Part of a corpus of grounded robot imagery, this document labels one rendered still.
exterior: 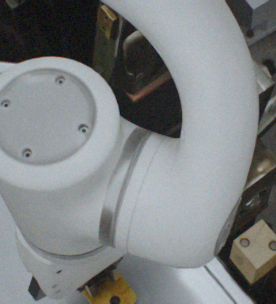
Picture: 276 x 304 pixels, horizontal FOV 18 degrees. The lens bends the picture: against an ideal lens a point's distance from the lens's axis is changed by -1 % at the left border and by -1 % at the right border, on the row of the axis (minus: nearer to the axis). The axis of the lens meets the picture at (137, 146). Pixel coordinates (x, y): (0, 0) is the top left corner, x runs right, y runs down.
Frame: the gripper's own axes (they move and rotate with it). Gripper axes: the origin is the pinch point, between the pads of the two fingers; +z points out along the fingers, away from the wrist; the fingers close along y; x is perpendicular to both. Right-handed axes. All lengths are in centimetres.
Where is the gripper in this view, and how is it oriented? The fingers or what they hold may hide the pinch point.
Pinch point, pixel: (93, 269)
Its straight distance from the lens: 77.3
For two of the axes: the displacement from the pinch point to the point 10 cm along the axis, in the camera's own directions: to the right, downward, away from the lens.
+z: 0.4, 4.0, 9.1
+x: 6.0, 7.2, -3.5
